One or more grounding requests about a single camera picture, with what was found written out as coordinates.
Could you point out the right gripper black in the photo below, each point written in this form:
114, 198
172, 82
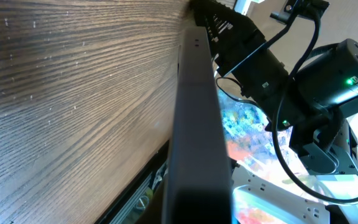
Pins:
235, 40

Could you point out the Galaxy smartphone blue screen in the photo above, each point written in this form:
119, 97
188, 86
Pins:
198, 184

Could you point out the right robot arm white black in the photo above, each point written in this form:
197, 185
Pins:
314, 100

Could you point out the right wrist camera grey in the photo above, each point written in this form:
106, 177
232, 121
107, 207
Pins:
299, 8

